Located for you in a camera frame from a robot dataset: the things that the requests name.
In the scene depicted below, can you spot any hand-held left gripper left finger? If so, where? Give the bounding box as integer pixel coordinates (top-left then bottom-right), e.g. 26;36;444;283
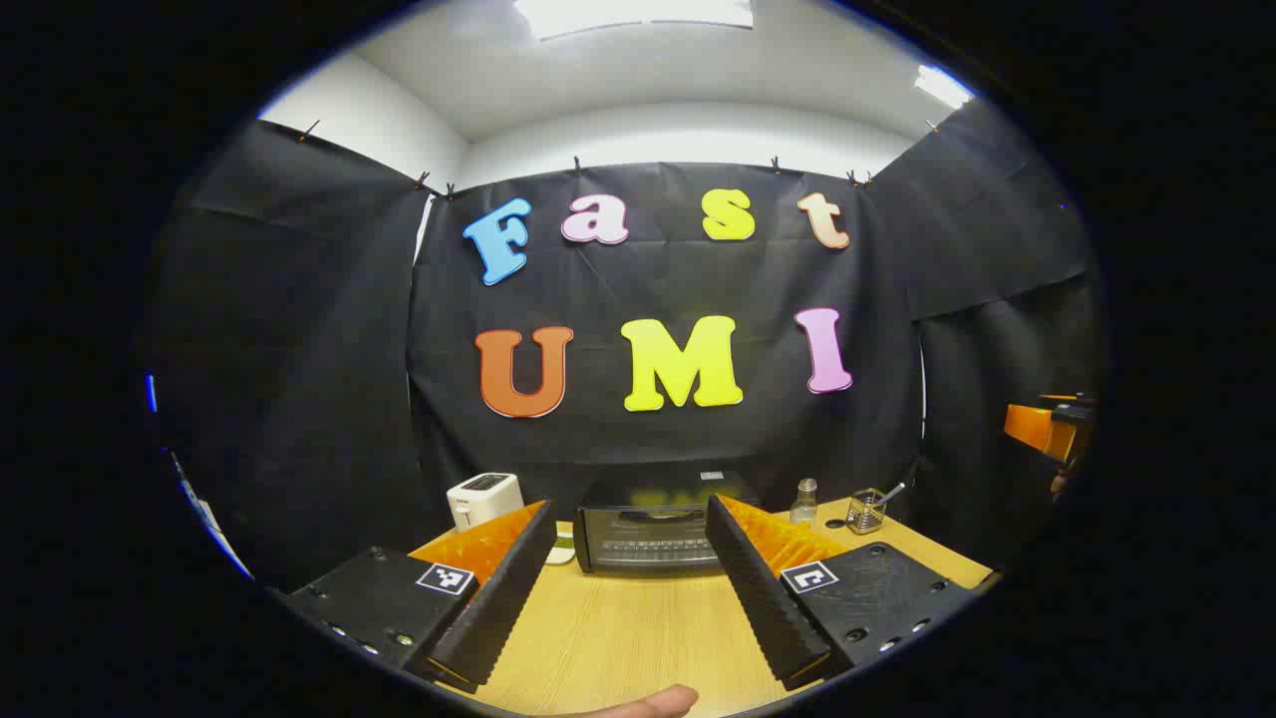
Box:
287;499;559;694

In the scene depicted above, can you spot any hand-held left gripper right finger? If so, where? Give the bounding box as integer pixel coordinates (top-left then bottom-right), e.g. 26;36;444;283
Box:
704;494;976;692

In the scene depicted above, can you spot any black electric oven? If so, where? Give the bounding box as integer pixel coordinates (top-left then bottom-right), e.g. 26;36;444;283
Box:
573;477;764;574

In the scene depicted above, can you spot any white toaster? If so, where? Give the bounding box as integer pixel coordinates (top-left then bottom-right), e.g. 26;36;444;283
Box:
446;473;524;532

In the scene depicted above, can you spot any black backdrop cloth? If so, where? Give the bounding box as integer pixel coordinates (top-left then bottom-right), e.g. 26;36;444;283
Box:
150;100;1108;599

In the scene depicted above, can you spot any small ceiling light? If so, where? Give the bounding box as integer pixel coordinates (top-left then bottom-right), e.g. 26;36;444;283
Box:
915;65;973;109

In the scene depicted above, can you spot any long ceiling light panel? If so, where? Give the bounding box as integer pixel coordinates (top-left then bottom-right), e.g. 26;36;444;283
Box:
513;0;756;41

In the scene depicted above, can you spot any wire mesh holder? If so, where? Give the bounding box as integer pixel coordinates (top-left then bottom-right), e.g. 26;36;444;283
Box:
845;489;888;535

